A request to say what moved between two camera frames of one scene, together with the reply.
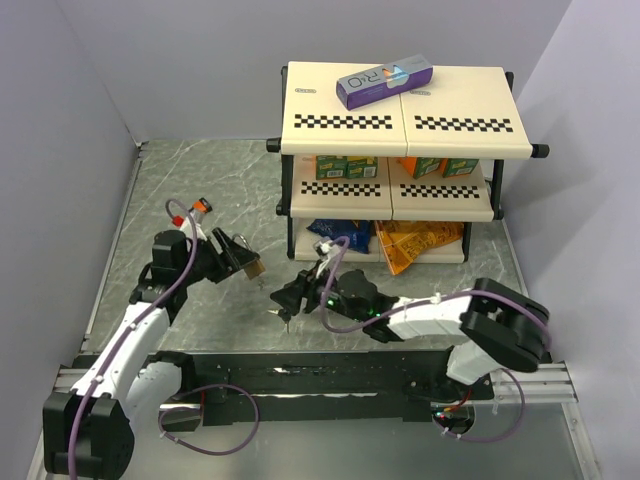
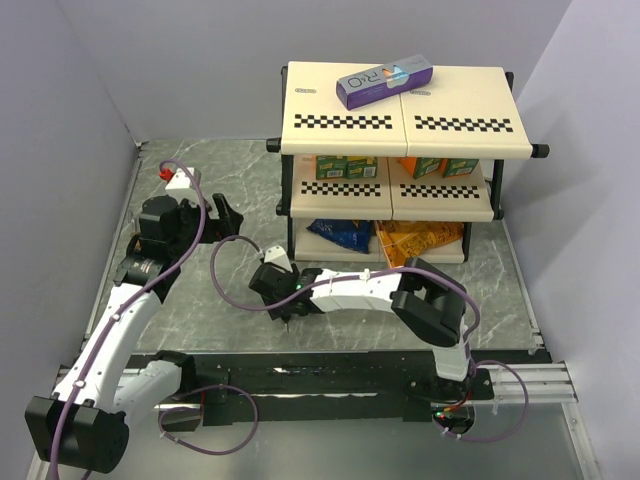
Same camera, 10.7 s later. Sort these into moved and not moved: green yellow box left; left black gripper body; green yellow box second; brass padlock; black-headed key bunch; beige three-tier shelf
Moved: brass padlock; left black gripper body
Not moved: black-headed key bunch; green yellow box second; beige three-tier shelf; green yellow box left
